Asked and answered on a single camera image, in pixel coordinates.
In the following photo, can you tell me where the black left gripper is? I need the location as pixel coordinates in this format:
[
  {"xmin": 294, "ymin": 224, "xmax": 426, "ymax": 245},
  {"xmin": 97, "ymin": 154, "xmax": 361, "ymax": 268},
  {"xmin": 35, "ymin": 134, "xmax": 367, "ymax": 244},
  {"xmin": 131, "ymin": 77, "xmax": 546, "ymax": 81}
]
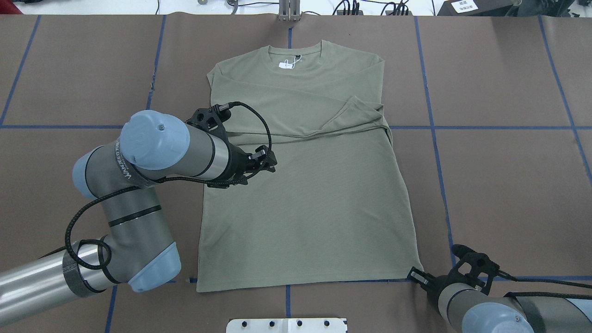
[{"xmin": 207, "ymin": 145, "xmax": 278, "ymax": 188}]

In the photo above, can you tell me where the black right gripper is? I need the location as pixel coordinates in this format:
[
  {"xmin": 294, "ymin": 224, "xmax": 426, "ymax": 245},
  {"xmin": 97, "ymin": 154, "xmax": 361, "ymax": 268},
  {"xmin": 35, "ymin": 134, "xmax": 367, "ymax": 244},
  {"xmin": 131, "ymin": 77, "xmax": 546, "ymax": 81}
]
[{"xmin": 407, "ymin": 267, "xmax": 463, "ymax": 299}]

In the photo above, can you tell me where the olive green long-sleeve shirt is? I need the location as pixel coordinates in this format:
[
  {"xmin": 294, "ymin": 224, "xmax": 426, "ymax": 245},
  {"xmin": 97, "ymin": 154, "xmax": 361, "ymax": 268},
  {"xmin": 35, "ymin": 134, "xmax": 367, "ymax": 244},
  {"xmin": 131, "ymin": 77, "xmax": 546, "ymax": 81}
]
[{"xmin": 197, "ymin": 40, "xmax": 423, "ymax": 293}]

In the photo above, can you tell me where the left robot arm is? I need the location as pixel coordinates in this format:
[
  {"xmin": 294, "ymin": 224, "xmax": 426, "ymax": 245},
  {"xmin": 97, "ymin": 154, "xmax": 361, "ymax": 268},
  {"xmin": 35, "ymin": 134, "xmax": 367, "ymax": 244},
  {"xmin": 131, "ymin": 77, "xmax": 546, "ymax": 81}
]
[{"xmin": 1, "ymin": 102, "xmax": 277, "ymax": 326}]

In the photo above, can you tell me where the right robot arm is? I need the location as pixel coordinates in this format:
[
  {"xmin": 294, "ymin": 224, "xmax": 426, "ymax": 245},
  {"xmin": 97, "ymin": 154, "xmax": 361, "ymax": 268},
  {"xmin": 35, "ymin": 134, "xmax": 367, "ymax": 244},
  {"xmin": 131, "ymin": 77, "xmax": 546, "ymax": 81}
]
[{"xmin": 407, "ymin": 267, "xmax": 592, "ymax": 333}]

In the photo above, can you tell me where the white paper garment tag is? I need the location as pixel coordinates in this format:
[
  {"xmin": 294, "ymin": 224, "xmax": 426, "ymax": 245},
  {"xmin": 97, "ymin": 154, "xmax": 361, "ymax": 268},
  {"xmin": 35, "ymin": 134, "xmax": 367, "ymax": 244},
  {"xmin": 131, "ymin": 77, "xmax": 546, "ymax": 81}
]
[{"xmin": 278, "ymin": 55, "xmax": 302, "ymax": 70}]

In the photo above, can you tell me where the white metal mounting plate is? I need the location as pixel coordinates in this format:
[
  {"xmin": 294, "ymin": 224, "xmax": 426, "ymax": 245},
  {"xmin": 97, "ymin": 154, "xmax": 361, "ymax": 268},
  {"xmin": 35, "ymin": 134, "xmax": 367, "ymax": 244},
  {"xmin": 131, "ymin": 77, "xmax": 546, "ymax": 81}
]
[{"xmin": 226, "ymin": 317, "xmax": 348, "ymax": 333}]

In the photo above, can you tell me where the black box with label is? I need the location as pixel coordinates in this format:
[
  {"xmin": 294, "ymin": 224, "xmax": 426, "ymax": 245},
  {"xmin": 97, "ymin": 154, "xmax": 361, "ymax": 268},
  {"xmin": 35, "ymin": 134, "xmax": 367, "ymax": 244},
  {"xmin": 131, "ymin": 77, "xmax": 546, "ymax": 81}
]
[{"xmin": 436, "ymin": 0, "xmax": 522, "ymax": 17}]

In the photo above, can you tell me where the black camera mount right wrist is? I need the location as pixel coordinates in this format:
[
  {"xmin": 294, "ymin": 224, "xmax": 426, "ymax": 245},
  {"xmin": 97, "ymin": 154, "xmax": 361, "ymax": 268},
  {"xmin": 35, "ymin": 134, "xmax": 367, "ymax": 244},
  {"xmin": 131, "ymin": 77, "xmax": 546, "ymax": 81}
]
[{"xmin": 450, "ymin": 244, "xmax": 500, "ymax": 296}]

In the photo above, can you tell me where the black camera mount wrist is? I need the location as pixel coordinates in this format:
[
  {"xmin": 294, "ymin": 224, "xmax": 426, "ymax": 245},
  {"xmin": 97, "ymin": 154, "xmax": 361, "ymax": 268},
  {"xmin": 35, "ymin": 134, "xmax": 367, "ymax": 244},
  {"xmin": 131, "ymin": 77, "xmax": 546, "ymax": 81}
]
[
  {"xmin": 450, "ymin": 244, "xmax": 500, "ymax": 296},
  {"xmin": 185, "ymin": 104, "xmax": 231, "ymax": 142}
]

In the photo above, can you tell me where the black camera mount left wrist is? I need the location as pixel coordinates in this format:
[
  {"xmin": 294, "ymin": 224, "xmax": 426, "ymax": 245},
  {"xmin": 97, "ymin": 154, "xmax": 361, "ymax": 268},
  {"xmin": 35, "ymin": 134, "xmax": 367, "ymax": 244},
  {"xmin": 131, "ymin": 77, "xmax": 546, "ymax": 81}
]
[{"xmin": 185, "ymin": 104, "xmax": 231, "ymax": 142}]

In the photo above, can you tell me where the black braided right cable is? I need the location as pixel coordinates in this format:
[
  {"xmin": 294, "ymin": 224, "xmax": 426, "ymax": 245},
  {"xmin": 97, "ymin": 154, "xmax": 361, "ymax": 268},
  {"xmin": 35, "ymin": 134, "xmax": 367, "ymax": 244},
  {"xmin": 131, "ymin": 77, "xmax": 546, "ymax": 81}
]
[{"xmin": 497, "ymin": 271, "xmax": 592, "ymax": 299}]

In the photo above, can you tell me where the grey aluminium frame post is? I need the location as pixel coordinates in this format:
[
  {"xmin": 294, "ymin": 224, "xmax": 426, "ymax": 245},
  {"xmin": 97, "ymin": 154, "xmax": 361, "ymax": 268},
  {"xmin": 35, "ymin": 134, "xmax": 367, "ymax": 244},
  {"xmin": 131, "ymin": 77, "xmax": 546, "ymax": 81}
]
[{"xmin": 277, "ymin": 0, "xmax": 302, "ymax": 22}]

